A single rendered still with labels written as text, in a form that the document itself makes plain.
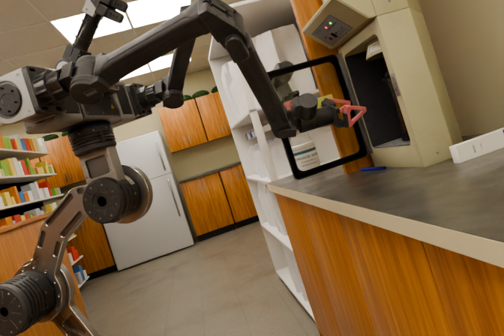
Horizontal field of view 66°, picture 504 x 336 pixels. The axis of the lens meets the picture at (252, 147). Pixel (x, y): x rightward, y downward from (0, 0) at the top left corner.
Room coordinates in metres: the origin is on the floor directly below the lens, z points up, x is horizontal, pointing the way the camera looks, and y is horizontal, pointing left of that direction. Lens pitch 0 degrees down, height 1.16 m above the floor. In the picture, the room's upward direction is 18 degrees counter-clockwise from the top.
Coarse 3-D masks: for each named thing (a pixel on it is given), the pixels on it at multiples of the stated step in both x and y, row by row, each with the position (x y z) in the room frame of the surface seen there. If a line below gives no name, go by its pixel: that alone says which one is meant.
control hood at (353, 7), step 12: (336, 0) 1.15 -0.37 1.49; (348, 0) 1.15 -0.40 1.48; (360, 0) 1.15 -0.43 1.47; (324, 12) 1.24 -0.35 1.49; (336, 12) 1.21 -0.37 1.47; (348, 12) 1.18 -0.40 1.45; (360, 12) 1.15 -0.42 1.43; (372, 12) 1.16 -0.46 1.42; (312, 24) 1.36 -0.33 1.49; (348, 24) 1.24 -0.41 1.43; (360, 24) 1.21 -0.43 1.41; (312, 36) 1.44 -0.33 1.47; (348, 36) 1.32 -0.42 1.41
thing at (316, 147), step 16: (320, 64) 1.44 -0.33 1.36; (272, 80) 1.39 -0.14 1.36; (288, 80) 1.41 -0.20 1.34; (304, 80) 1.42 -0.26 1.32; (320, 80) 1.44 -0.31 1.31; (336, 80) 1.45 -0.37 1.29; (288, 96) 1.40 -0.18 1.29; (320, 96) 1.43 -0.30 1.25; (336, 96) 1.45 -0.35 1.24; (320, 128) 1.42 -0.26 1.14; (336, 128) 1.44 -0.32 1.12; (352, 128) 1.45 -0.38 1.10; (304, 144) 1.40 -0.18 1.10; (320, 144) 1.42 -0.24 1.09; (336, 144) 1.43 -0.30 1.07; (352, 144) 1.45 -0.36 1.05; (288, 160) 1.39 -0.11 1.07; (304, 160) 1.40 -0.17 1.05; (320, 160) 1.41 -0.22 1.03
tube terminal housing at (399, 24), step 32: (384, 0) 1.17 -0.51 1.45; (416, 0) 1.31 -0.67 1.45; (384, 32) 1.16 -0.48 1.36; (416, 32) 1.18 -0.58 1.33; (416, 64) 1.17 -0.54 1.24; (416, 96) 1.17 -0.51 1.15; (416, 128) 1.16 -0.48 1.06; (448, 128) 1.19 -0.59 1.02; (384, 160) 1.39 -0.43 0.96; (416, 160) 1.19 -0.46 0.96
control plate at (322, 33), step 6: (330, 18) 1.26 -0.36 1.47; (336, 18) 1.24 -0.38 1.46; (324, 24) 1.31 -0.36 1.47; (330, 24) 1.29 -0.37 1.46; (336, 24) 1.28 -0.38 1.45; (342, 24) 1.26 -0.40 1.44; (318, 30) 1.37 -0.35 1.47; (324, 30) 1.35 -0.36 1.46; (330, 30) 1.33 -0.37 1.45; (336, 30) 1.31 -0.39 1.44; (342, 30) 1.29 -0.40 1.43; (348, 30) 1.28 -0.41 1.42; (318, 36) 1.42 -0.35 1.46; (324, 36) 1.39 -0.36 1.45; (330, 36) 1.37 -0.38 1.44; (342, 36) 1.33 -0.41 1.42; (330, 42) 1.41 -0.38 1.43
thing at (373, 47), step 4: (372, 40) 1.29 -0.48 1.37; (376, 40) 1.27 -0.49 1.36; (368, 44) 1.31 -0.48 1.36; (372, 44) 1.28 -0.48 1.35; (376, 44) 1.27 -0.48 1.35; (368, 48) 1.31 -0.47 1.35; (372, 48) 1.28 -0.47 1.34; (376, 48) 1.26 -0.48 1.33; (380, 48) 1.25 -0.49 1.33; (368, 52) 1.30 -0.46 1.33; (372, 52) 1.28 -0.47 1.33; (376, 52) 1.26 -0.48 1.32; (380, 52) 1.39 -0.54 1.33; (368, 56) 1.30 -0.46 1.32; (372, 56) 1.38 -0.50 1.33; (376, 56) 1.39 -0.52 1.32; (380, 56) 1.39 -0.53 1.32; (368, 60) 1.36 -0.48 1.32
